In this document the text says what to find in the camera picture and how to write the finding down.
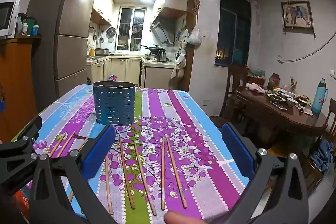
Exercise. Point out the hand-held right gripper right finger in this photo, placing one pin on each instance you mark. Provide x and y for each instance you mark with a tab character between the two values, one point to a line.
237	151

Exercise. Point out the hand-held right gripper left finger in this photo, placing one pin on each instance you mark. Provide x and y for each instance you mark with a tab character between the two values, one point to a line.
101	151

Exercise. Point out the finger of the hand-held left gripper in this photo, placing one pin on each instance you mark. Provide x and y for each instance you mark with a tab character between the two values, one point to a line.
18	148

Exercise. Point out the blue perforated utensil holder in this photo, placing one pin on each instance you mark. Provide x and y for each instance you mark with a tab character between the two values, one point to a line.
114	106

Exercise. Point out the dark wooden dining table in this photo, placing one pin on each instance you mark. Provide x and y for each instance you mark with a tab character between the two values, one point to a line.
278	119

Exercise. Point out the purple floral striped tablecloth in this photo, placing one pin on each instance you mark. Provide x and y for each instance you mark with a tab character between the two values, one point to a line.
183	134

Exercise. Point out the white smartphone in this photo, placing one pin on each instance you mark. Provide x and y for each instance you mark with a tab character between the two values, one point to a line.
278	105

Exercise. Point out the pink cloth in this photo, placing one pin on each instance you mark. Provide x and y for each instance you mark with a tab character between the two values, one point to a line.
254	88

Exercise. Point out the plate of green vegetables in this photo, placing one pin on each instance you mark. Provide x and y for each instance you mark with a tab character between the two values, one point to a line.
274	96

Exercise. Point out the dark wooden chair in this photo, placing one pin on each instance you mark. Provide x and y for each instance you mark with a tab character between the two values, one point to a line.
232	82

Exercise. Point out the orange wooden cabinet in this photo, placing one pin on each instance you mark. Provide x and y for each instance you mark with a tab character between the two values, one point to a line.
18	77

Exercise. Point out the white bowl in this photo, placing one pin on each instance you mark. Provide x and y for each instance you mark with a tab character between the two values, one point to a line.
292	102

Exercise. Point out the red and blue bottles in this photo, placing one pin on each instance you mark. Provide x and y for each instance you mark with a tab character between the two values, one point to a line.
113	77

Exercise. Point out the glass jar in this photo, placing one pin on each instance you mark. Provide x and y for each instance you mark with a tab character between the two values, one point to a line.
273	81

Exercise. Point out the wooden chair with clothes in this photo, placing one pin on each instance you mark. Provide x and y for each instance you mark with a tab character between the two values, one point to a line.
315	176

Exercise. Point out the blue clothing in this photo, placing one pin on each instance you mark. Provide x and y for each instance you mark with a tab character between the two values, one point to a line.
321	155

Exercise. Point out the cup of chopsticks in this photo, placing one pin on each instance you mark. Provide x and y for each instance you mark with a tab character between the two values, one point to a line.
292	86

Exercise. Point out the beige kitchen base cabinets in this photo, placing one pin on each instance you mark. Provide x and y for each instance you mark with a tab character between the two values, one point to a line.
131	69

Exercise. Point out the light blue thermos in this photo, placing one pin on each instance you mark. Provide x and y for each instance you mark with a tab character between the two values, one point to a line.
319	98

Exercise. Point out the hanging cloth bags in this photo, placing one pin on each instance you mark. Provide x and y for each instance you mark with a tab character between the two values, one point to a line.
179	66

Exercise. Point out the steel kettle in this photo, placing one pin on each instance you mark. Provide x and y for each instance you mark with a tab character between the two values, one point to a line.
162	56

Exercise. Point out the black wok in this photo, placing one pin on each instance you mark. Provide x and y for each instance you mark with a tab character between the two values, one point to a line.
156	48

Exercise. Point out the white medicine bottle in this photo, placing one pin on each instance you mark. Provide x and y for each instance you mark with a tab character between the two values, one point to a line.
24	29

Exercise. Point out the hanging white plastic bag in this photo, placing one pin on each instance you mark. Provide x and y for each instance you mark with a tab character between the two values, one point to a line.
195	36

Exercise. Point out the dark room window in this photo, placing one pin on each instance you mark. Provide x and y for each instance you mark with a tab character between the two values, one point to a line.
233	27

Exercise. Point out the green container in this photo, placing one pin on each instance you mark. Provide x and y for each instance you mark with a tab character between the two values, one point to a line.
31	22

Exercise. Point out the barred kitchen window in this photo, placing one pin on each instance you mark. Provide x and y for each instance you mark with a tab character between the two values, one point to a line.
131	28

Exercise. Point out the white microwave oven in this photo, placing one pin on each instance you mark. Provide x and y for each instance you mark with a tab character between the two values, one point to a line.
8	16

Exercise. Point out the steel range hood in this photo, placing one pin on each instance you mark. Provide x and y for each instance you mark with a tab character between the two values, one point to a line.
161	31

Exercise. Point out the grey refrigerator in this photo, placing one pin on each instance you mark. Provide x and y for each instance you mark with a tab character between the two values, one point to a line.
71	16

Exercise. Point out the framed elephant picture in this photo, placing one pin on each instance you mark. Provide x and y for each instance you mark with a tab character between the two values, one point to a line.
297	15

